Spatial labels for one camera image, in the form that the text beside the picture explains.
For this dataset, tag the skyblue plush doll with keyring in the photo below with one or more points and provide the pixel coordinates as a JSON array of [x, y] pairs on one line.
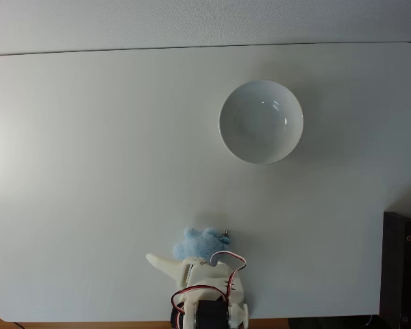
[[198, 243]]

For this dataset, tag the white ceramic bowl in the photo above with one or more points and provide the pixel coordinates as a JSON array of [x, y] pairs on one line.
[[260, 123]]

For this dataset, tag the black table clamp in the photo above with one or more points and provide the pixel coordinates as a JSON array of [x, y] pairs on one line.
[[176, 318]]

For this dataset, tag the black cabinet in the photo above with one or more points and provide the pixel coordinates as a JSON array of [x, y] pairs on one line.
[[397, 267]]

